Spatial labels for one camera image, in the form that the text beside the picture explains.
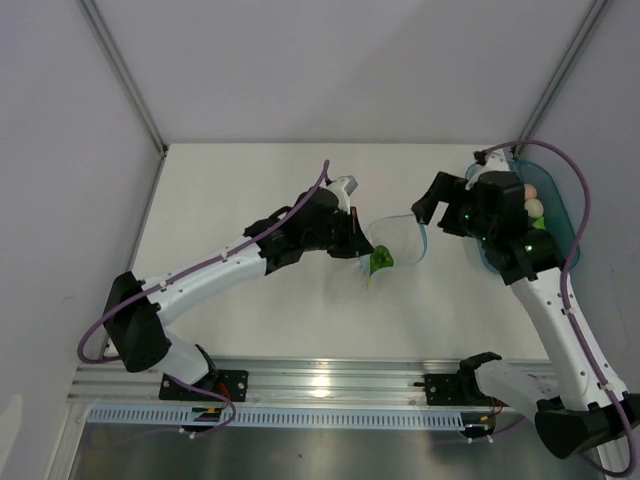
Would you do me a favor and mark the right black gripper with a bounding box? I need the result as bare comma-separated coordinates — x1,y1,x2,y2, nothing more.
412,171,496,244

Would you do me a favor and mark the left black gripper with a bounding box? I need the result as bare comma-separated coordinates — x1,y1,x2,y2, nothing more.
303,207,373,260

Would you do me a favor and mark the green bell pepper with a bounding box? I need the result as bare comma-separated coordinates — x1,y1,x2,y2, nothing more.
369,245,395,276

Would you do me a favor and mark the clear zip top bag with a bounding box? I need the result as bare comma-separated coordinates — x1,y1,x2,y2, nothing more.
329,210,430,291

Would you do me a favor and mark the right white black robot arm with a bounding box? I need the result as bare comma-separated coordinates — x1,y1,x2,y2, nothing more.
411,171,639,459

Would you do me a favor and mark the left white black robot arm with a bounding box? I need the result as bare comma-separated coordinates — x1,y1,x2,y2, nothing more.
104,176,373,400

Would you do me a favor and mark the pink peach toy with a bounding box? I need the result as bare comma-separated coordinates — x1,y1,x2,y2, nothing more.
524,184,537,201

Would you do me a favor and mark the green cucumber toy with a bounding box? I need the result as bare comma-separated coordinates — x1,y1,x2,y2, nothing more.
532,217,546,230

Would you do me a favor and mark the teal plastic bin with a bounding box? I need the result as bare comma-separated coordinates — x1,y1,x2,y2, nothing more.
465,160,575,285

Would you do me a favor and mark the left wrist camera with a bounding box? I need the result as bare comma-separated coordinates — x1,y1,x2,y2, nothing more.
325,175,358,211

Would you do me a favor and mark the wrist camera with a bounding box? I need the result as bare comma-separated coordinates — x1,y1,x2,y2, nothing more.
472,149,510,174
325,175,358,211

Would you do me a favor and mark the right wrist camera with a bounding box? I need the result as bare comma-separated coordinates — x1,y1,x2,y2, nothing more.
472,149,510,174

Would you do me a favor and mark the aluminium rail beam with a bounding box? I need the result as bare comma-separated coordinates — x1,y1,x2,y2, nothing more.
66,357,459,410

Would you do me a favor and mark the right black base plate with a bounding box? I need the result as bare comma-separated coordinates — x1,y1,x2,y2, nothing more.
423,374,504,407

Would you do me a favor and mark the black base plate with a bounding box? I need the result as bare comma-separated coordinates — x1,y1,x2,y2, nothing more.
159,370,249,403
423,374,504,407

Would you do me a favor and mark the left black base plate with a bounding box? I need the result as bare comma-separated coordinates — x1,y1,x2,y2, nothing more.
159,370,249,403

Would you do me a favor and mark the white slotted cable duct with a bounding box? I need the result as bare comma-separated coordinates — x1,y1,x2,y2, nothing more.
87,405,465,431

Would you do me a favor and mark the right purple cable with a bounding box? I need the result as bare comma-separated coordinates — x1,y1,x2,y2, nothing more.
469,139,639,476

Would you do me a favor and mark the purple cable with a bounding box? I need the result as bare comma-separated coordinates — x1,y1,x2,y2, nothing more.
77,159,331,446
469,139,639,476

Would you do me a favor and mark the right aluminium frame post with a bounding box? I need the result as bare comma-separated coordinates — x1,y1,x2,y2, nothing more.
516,0,614,140

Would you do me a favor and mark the aluminium frame post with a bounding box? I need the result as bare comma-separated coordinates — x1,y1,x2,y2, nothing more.
516,0,614,140
76,0,168,155

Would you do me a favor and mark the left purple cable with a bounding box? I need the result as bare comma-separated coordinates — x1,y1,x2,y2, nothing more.
77,159,331,446

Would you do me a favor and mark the left aluminium frame post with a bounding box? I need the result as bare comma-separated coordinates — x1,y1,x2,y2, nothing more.
76,0,168,155

